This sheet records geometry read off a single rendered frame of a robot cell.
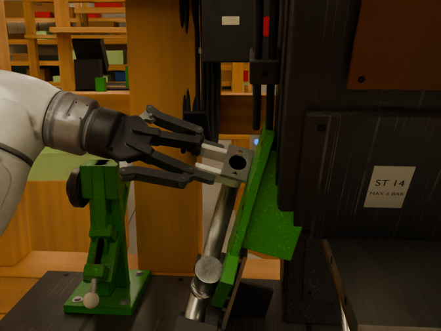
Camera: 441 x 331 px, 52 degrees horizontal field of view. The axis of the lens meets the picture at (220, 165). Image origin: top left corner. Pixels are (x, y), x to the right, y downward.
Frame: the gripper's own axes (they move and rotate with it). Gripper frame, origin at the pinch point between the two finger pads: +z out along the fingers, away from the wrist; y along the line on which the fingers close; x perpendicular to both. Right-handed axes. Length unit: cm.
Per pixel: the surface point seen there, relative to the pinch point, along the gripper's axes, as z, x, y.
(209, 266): 2.4, -0.2, -15.7
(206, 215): -5, 298, 121
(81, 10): -285, 459, 464
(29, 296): -30, 35, -21
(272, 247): 9.7, -3.1, -11.8
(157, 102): -16.4, 16.3, 19.9
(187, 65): -12.3, 10.1, 26.1
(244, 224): 5.2, -5.8, -10.9
